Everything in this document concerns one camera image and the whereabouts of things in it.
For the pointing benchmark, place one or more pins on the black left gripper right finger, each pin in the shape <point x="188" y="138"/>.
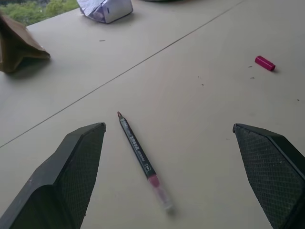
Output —
<point x="269" y="171"/>

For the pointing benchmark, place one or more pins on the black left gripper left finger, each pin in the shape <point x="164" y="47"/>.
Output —
<point x="59" y="181"/>

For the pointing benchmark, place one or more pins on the black marker pen red tip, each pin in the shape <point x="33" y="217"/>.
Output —
<point x="140" y="152"/>

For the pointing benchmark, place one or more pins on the red marker cap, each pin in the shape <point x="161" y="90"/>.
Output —
<point x="265" y="63"/>

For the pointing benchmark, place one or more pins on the brown paper bag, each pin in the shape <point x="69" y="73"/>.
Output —
<point x="19" y="45"/>

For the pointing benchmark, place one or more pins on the white purple paper package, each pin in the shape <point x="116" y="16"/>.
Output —
<point x="104" y="9"/>

